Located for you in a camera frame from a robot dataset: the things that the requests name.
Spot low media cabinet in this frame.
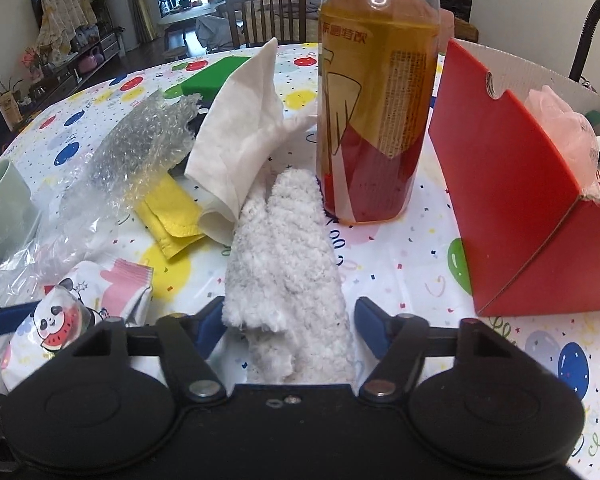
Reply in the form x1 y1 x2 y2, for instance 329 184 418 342
27 30 127 106

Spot pink plastic bag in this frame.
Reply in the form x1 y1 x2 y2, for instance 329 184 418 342
524 85 600 196

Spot yellow face mask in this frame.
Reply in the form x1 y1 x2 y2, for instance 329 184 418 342
134 172 208 261

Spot amber tea bottle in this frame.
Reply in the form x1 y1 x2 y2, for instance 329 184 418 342
316 0 442 225

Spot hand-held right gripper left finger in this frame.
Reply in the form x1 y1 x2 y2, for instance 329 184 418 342
72 297 227 403

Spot white fluffy towel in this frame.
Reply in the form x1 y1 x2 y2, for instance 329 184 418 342
221 162 357 386

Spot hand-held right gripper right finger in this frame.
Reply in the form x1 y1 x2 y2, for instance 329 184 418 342
355 296 518 403

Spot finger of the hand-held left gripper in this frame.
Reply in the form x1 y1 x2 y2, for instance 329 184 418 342
0 301 42 346

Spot white paper tissue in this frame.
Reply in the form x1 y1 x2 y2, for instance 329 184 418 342
184 37 318 247

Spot clear bubble wrap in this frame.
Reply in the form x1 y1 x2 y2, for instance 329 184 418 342
0 91 203 306

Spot pale green mug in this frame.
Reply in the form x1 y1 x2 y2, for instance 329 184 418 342
0 159 36 261

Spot red cardboard box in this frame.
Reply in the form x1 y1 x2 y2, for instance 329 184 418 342
428 38 600 318

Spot round wooden table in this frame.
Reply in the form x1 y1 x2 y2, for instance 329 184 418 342
160 2 226 53

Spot pink flowers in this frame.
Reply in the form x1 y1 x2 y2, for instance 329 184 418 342
20 46 46 78

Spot green rectangular box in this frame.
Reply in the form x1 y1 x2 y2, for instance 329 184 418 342
181 55 253 101

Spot patterned draped blanket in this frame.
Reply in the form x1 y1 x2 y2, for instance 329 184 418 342
34 0 98 53

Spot white cloth bundle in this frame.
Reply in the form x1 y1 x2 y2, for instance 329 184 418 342
196 12 233 53

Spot brown curtain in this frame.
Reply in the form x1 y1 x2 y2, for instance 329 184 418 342
121 0 153 46

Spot panda print wipes packet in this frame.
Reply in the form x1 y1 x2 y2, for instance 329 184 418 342
0 259 154 393

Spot balloon print tablecloth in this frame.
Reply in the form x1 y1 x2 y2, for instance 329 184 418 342
0 42 600 480

